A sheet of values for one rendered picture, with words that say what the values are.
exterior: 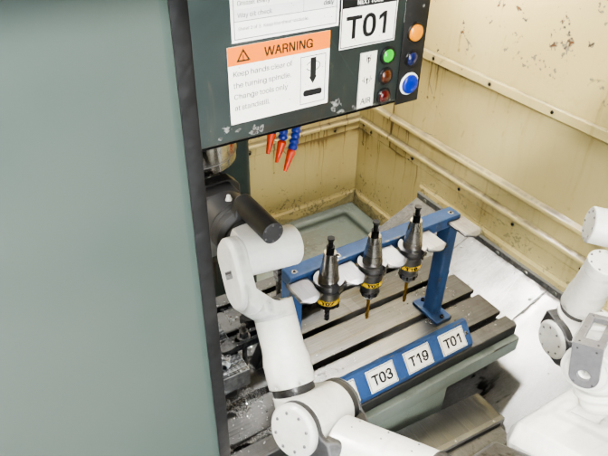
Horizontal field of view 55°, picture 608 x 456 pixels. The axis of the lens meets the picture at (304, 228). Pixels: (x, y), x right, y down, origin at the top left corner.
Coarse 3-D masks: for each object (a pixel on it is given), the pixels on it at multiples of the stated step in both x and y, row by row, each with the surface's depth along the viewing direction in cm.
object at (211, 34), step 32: (192, 0) 68; (224, 0) 70; (192, 32) 70; (224, 32) 72; (224, 64) 74; (352, 64) 85; (384, 64) 88; (224, 96) 77; (352, 96) 88; (224, 128) 79; (256, 128) 82; (288, 128) 86
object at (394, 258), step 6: (384, 246) 130; (390, 246) 130; (384, 252) 128; (390, 252) 128; (396, 252) 128; (390, 258) 127; (396, 258) 127; (402, 258) 127; (390, 264) 125; (396, 264) 125; (402, 264) 125
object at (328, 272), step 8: (328, 256) 115; (336, 256) 115; (328, 264) 116; (336, 264) 116; (320, 272) 118; (328, 272) 116; (336, 272) 117; (320, 280) 118; (328, 280) 117; (336, 280) 118
